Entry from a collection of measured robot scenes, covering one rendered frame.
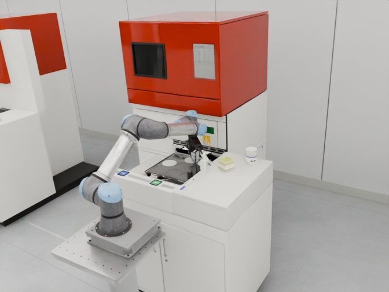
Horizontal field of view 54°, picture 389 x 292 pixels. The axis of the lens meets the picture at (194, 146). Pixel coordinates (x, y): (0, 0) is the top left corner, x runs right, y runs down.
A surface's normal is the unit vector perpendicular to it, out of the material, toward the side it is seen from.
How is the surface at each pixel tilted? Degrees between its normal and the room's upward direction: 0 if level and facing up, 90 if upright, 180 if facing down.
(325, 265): 0
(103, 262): 0
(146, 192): 90
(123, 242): 2
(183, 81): 90
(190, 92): 91
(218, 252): 90
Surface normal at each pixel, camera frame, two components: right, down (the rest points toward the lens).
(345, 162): -0.55, 0.36
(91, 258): -0.05, -0.92
